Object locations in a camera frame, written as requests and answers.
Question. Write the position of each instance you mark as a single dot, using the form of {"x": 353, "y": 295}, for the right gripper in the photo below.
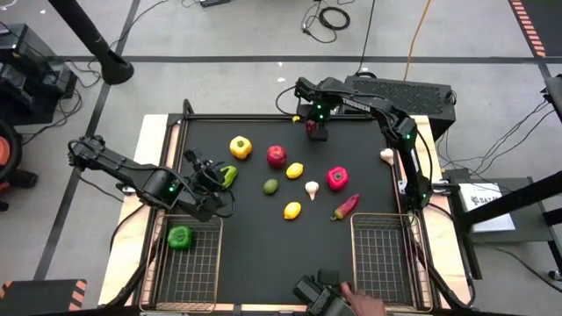
{"x": 322, "y": 114}

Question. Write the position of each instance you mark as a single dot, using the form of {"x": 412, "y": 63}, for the black equipment rack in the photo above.
{"x": 26, "y": 79}

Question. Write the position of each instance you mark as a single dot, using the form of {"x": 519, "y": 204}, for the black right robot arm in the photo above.
{"x": 360, "y": 103}

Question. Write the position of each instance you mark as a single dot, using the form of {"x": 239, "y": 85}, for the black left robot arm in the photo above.
{"x": 131, "y": 173}

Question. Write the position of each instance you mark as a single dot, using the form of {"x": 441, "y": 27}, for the red bell pepper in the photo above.
{"x": 337, "y": 178}

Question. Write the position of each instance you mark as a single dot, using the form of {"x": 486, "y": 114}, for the black orange floor machine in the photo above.
{"x": 9, "y": 158}

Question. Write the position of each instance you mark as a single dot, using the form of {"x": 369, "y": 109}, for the black handheld device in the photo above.
{"x": 320, "y": 298}

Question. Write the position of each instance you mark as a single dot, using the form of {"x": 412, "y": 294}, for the green lime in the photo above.
{"x": 271, "y": 187}

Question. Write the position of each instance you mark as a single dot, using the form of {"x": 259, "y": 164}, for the black pole stand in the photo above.
{"x": 88, "y": 35}

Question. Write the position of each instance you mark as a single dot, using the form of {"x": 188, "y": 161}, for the yellow tape tag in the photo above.
{"x": 296, "y": 119}

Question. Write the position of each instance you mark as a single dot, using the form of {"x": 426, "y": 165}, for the black floor box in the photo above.
{"x": 215, "y": 2}

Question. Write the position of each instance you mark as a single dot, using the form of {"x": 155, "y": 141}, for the yellow lemon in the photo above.
{"x": 294, "y": 170}
{"x": 292, "y": 210}

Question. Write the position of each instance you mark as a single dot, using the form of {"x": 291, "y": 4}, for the light green long pepper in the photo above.
{"x": 230, "y": 175}

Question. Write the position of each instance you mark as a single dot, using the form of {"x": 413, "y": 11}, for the white paper sheet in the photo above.
{"x": 492, "y": 215}

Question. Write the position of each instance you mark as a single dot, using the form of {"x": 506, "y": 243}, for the green bell pepper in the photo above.
{"x": 179, "y": 238}

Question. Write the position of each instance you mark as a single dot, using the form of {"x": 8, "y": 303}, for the black hazard striped mat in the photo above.
{"x": 549, "y": 22}
{"x": 39, "y": 300}

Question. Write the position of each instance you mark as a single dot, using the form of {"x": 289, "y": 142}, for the white garlic bulb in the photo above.
{"x": 387, "y": 155}
{"x": 311, "y": 188}

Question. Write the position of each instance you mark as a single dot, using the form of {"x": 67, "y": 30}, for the red chili pepper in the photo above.
{"x": 347, "y": 206}

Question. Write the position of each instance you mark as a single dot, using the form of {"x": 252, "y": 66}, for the black diagonal strut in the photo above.
{"x": 518, "y": 199}

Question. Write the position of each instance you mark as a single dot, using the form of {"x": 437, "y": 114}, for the black computer case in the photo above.
{"x": 417, "y": 98}

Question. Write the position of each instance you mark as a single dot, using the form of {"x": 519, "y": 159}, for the yellow bell pepper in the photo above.
{"x": 240, "y": 147}

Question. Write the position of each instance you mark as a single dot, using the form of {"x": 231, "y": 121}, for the person's hand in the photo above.
{"x": 364, "y": 305}

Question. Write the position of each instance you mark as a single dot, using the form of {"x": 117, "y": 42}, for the red yellow apple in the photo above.
{"x": 276, "y": 156}

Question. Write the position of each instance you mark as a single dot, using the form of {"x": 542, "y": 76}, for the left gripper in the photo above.
{"x": 206, "y": 175}

